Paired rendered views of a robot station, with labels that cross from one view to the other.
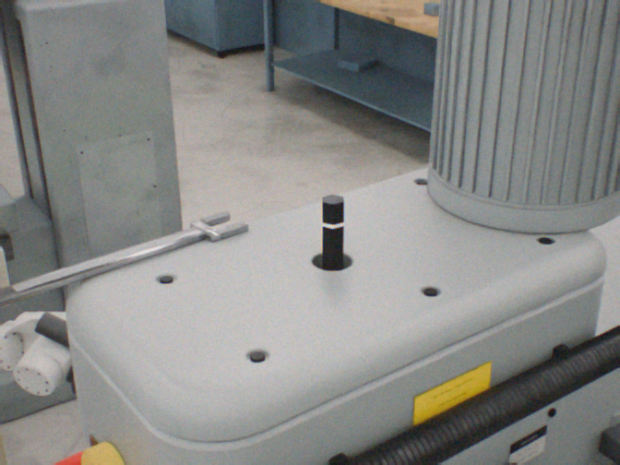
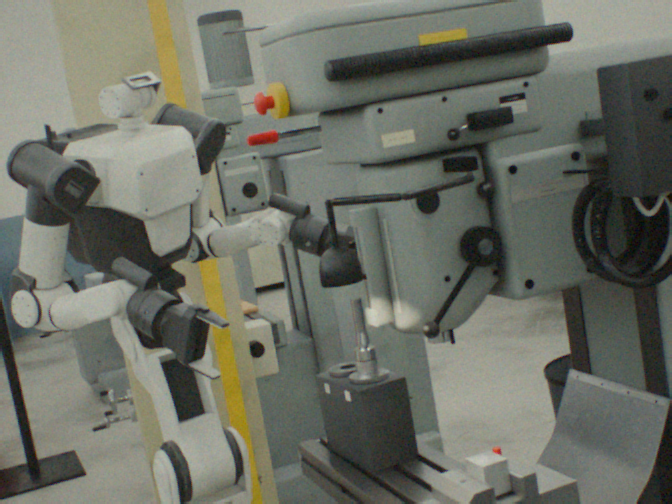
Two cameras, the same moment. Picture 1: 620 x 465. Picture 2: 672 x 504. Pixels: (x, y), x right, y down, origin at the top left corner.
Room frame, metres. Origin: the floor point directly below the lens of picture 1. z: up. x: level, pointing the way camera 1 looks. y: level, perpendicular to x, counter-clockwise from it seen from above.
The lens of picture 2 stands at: (-1.09, -0.36, 1.74)
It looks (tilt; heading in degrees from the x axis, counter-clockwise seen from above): 9 degrees down; 16
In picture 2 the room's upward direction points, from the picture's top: 10 degrees counter-clockwise
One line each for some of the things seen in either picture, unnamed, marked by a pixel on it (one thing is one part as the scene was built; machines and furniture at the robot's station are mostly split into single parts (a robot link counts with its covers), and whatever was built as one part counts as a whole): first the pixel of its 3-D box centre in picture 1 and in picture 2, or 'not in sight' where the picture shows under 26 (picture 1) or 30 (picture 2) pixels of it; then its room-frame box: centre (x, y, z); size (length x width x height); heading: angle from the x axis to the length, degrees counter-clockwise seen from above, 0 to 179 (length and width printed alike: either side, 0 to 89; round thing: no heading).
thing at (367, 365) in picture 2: not in sight; (366, 362); (1.03, 0.22, 1.17); 0.05 x 0.05 x 0.05
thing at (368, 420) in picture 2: not in sight; (365, 411); (1.07, 0.26, 1.04); 0.22 x 0.12 x 0.20; 42
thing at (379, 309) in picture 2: not in sight; (372, 266); (0.65, 0.08, 1.45); 0.04 x 0.04 x 0.21; 36
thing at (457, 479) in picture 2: not in sight; (462, 492); (0.59, -0.03, 1.03); 0.12 x 0.06 x 0.04; 38
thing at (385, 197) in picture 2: not in sight; (368, 199); (0.49, 0.02, 1.58); 0.17 x 0.01 x 0.01; 61
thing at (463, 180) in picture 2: not in sight; (439, 187); (0.52, -0.09, 1.58); 0.17 x 0.01 x 0.01; 148
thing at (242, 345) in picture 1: (344, 329); (401, 50); (0.72, -0.02, 1.81); 0.47 x 0.26 x 0.16; 126
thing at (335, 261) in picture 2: not in sight; (339, 264); (0.54, 0.10, 1.47); 0.07 x 0.07 x 0.06
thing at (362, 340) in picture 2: not in sight; (359, 323); (1.03, 0.22, 1.26); 0.03 x 0.03 x 0.11
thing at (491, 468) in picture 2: not in sight; (488, 474); (0.63, -0.07, 1.05); 0.06 x 0.05 x 0.06; 38
